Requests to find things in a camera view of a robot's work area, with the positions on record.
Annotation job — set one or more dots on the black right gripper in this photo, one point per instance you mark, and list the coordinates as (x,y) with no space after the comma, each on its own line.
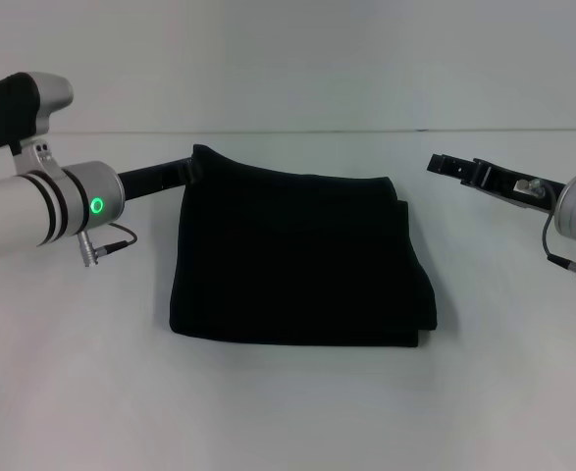
(508,189)

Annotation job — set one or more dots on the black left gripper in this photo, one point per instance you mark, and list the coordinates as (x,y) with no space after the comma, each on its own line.
(155,176)

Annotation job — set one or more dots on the black t-shirt with FREE print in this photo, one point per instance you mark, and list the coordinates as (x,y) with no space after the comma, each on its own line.
(292,245)

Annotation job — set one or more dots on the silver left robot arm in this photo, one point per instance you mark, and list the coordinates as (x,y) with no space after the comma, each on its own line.
(32,206)

